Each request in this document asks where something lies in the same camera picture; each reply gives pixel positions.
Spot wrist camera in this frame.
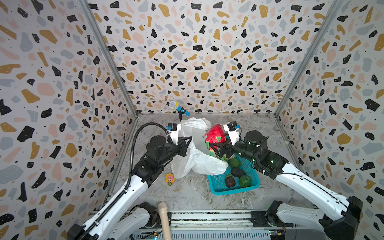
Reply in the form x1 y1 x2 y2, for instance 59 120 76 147
167 123 182 146
224 121 241 146

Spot beige wooden handle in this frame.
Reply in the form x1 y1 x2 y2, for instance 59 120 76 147
158 202 172 240

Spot dark avocado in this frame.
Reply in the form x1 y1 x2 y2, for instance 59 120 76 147
231 168 246 178

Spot aluminium rail base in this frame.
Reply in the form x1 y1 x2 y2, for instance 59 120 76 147
125 209 331 240

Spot yellow flower toy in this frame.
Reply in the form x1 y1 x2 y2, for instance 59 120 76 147
165 174 175 186

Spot dark brown passion fruit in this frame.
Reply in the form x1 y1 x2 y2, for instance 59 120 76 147
225 176 236 188

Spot teal plastic basket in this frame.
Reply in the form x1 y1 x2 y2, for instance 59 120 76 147
208 155 261 196

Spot green round fruit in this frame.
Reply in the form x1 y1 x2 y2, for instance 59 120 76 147
239 175 252 188

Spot green avocado top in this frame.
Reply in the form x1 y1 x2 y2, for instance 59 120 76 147
228 158 242 168

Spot white plastic bag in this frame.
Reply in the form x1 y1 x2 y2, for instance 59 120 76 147
170 117 229 179

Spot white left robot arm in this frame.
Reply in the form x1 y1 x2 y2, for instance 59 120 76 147
67 123 192 240

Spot black microphone stand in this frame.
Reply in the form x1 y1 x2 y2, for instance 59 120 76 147
178 112 183 122

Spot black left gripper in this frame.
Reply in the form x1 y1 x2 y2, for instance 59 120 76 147
157 135 192 168

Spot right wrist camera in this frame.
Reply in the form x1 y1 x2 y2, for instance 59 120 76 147
224 121 241 146

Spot blue toy microphone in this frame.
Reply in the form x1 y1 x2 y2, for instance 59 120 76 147
169 101 191 116

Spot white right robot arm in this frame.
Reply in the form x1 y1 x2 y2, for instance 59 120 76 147
209 131 363 240

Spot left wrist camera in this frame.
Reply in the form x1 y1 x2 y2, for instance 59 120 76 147
167 123 182 146

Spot pink dragon fruit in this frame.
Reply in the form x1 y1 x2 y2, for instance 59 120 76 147
205 124 227 159

